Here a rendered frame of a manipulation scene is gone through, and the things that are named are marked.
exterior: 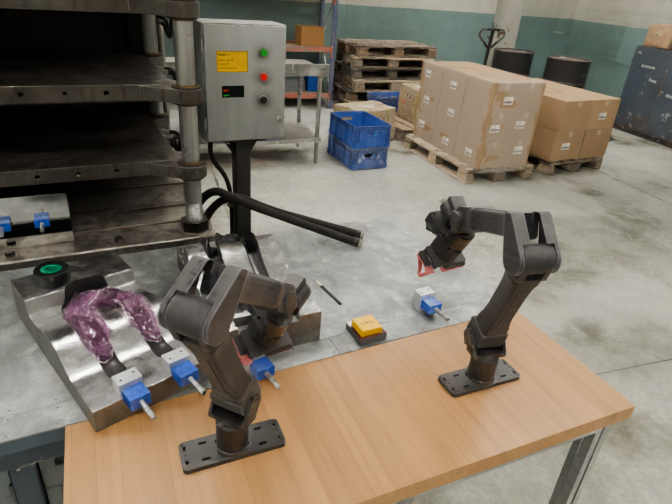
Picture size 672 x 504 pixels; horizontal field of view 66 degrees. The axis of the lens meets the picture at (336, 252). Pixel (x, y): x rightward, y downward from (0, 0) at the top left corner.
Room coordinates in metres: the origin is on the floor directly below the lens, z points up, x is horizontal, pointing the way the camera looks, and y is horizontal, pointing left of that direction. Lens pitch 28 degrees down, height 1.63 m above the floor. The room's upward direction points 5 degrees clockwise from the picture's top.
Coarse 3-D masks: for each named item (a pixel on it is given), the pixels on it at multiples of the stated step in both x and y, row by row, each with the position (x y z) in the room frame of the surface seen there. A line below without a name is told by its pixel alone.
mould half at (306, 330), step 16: (272, 240) 1.36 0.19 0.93; (224, 256) 1.26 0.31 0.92; (240, 256) 1.27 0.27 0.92; (272, 256) 1.30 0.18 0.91; (272, 272) 1.25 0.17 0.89; (288, 272) 1.26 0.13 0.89; (304, 304) 1.10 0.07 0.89; (304, 320) 1.06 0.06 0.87; (320, 320) 1.08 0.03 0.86; (304, 336) 1.06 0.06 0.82
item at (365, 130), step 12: (336, 120) 5.14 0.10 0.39; (348, 120) 5.39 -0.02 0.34; (360, 120) 5.45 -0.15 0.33; (372, 120) 5.29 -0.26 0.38; (336, 132) 5.13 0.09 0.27; (348, 132) 4.90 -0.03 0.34; (360, 132) 4.81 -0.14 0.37; (372, 132) 5.26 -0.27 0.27; (384, 132) 4.92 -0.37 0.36; (348, 144) 4.89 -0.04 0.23; (360, 144) 4.81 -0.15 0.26; (372, 144) 4.87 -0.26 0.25; (384, 144) 4.93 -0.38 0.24
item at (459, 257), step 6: (444, 240) 1.21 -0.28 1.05; (426, 246) 1.23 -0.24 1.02; (444, 246) 1.20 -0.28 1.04; (426, 252) 1.22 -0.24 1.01; (432, 252) 1.22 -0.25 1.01; (444, 252) 1.20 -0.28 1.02; (450, 252) 1.19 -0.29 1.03; (456, 252) 1.18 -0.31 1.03; (432, 258) 1.20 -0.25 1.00; (438, 258) 1.21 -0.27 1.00; (444, 258) 1.20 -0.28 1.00; (450, 258) 1.19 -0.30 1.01; (456, 258) 1.22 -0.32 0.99; (462, 258) 1.23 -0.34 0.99; (432, 264) 1.19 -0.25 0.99; (438, 264) 1.19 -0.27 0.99; (444, 264) 1.19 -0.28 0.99; (450, 264) 1.20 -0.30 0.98
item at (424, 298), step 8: (424, 288) 1.29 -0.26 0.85; (416, 296) 1.27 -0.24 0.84; (424, 296) 1.25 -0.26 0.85; (432, 296) 1.27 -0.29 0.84; (416, 304) 1.26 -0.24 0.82; (424, 304) 1.24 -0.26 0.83; (432, 304) 1.23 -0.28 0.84; (440, 304) 1.23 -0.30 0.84; (432, 312) 1.22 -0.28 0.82; (440, 312) 1.20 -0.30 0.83; (448, 320) 1.18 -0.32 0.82
